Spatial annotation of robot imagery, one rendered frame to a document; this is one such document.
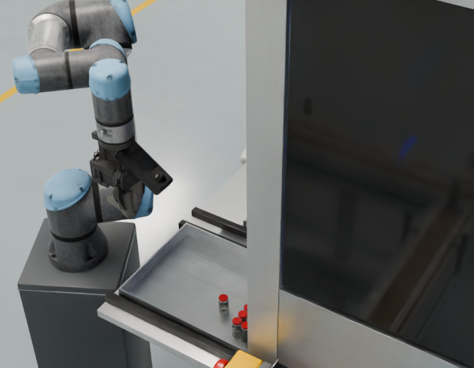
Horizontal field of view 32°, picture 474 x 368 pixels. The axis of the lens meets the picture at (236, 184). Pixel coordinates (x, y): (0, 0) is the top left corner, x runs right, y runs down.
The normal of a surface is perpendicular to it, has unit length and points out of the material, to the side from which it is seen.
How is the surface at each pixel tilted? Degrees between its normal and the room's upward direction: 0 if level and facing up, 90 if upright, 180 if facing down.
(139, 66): 0
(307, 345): 90
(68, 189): 8
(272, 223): 90
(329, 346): 90
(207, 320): 0
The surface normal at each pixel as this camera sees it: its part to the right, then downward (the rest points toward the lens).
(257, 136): -0.53, 0.54
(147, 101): -0.01, -0.78
